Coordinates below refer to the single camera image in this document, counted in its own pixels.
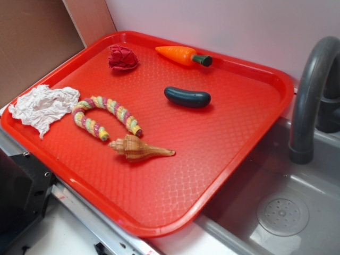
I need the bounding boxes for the multicolored twisted rope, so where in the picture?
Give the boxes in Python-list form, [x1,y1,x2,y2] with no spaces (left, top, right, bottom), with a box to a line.
[71,96,143,141]

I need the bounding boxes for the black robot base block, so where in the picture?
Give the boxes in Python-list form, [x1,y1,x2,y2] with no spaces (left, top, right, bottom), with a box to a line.
[1,151,54,250]

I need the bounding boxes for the red plastic tray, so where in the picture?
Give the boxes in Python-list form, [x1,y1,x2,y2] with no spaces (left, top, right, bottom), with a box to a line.
[1,31,294,237]

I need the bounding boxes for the dark green toy cucumber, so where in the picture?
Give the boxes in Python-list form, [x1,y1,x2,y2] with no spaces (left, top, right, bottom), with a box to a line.
[164,87,211,108]

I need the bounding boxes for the tan spiral seashell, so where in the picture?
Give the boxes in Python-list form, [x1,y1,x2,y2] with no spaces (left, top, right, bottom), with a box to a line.
[109,134,175,163]

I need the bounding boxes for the orange plastic toy carrot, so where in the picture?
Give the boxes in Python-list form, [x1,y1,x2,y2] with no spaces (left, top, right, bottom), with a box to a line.
[155,46,213,67]

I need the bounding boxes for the red crumpled cloth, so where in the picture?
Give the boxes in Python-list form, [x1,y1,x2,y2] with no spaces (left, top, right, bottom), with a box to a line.
[108,45,139,71]

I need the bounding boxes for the grey plastic sink basin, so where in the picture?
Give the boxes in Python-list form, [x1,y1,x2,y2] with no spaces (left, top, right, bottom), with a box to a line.
[196,119,339,254]

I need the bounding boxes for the white crumpled cloth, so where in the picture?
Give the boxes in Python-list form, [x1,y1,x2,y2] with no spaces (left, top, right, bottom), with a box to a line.
[8,84,80,139]

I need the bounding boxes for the grey sink drain cover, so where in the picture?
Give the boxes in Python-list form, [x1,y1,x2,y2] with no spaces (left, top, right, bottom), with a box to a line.
[257,192,309,237]

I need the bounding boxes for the grey plastic faucet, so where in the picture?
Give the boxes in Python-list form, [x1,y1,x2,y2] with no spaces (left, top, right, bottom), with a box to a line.
[289,36,339,164]

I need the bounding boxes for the brown cardboard panel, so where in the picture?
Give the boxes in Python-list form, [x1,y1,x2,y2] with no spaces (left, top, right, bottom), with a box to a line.
[1,1,116,107]

